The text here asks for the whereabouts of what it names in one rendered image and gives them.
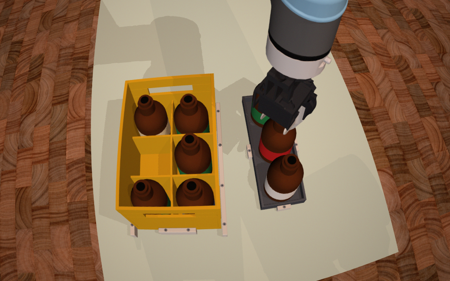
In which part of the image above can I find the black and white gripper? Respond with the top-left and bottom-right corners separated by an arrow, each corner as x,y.
252,67 -> 317,135

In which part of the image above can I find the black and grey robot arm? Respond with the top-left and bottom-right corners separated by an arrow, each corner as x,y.
266,0 -> 348,79

